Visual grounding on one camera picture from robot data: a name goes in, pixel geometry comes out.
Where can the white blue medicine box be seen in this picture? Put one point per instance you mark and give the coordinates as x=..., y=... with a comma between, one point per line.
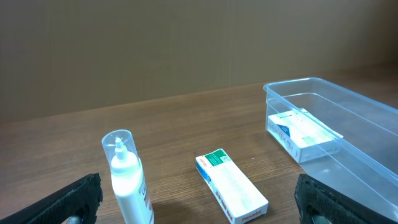
x=302, y=135

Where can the white green Panadol box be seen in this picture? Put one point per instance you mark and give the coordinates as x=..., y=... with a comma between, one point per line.
x=238, y=197

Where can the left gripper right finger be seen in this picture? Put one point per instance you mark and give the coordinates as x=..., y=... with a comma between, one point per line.
x=318, y=203

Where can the white spray bottle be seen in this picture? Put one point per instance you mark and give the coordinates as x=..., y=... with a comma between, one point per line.
x=127, y=177

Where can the clear plastic container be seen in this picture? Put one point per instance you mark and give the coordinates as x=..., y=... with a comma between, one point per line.
x=365, y=168

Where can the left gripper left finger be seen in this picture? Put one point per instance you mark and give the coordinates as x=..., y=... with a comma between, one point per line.
x=76, y=203

